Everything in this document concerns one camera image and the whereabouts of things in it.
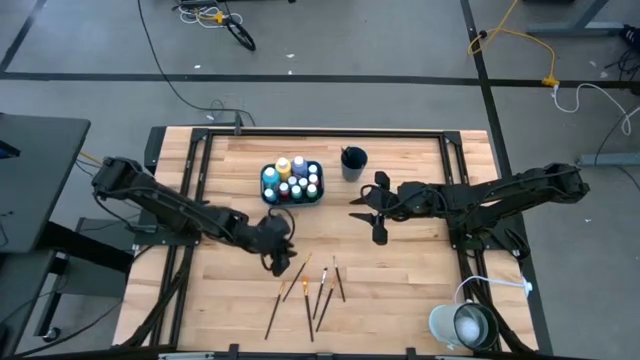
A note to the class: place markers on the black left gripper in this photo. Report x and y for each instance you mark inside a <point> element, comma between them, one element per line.
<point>272,235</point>

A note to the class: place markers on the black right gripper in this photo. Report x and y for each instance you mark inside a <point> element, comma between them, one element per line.
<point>415,202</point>

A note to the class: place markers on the black paintbrush gold ferrule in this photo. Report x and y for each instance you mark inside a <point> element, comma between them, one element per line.
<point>275,310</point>
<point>297,277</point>
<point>326,306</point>

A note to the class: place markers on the dark blue-grey cup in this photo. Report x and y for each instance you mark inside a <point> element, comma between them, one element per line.
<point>356,172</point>

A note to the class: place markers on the black paintbrush orange bristles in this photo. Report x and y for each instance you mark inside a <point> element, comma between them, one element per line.
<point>308,310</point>

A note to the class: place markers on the small blue paint bottle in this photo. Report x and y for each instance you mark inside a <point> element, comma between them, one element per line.
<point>270,194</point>
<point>312,169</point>

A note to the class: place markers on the small green paint bottle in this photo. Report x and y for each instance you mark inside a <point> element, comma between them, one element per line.
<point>311,190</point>

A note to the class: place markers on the large turquoise paint bottle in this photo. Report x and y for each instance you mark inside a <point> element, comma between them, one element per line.
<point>270,176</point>

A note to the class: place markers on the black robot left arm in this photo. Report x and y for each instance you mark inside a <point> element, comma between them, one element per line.
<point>170,207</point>

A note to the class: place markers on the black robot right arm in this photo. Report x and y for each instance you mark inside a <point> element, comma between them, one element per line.
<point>520,191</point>

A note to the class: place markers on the large yellow paint bottle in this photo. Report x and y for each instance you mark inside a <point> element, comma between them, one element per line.
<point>283,168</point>

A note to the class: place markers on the large violet-blue paint bottle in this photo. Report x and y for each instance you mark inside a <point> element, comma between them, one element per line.
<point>299,166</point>

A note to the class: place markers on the grey-blue plastic caddy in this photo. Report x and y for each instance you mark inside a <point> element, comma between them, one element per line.
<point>291,203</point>

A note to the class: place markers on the silver aluminium bar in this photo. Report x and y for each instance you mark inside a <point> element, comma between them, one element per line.
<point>185,356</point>

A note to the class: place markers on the metal reflector clamp lamp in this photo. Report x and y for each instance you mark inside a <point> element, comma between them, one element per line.
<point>467,327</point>

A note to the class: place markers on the grey desk foot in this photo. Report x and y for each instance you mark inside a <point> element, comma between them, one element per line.
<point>607,159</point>
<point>575,29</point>

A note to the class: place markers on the black desk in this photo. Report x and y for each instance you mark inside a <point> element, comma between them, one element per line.
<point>40,175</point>

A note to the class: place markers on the black aluminium rig frame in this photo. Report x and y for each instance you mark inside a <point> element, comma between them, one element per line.
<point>325,133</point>

